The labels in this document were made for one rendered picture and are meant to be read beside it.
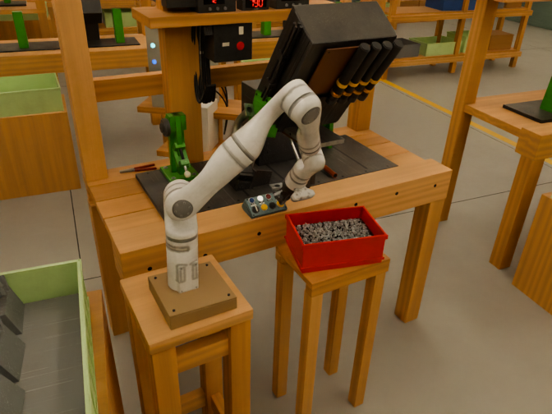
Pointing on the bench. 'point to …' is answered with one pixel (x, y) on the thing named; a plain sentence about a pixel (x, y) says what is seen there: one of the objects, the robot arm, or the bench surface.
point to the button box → (260, 206)
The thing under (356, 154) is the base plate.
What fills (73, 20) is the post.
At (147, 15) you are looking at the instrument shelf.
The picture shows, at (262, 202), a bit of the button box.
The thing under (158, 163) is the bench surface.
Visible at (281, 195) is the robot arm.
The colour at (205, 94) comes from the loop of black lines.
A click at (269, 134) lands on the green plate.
